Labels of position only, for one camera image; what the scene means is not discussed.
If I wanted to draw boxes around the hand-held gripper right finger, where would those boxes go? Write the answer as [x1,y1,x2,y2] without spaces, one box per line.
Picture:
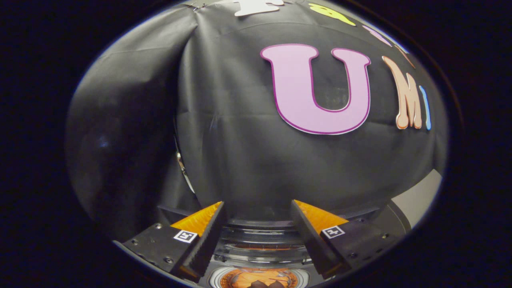
[289,199,400,280]

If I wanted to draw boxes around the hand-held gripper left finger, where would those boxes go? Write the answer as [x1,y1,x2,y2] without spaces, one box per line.
[113,201,228,283]

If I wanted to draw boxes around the grey washing machine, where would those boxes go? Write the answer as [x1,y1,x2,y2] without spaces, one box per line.
[158,216,400,288]

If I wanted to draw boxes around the orange polo shirt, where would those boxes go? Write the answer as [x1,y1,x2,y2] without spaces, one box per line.
[231,269,298,288]

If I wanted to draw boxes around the black backdrop cloth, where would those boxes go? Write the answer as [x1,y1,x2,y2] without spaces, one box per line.
[66,0,448,240]

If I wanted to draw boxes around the white cabinet with dark frame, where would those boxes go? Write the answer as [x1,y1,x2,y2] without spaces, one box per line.
[376,168,443,236]

